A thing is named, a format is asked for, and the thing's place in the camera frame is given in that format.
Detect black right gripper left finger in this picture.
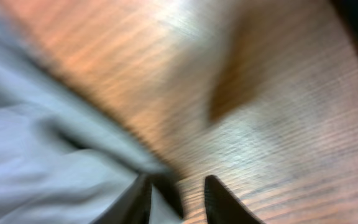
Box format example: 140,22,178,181
93,174,152,224

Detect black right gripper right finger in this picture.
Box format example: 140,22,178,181
204,175,263,224

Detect grey cotton shorts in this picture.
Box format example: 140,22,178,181
0,16,184,223

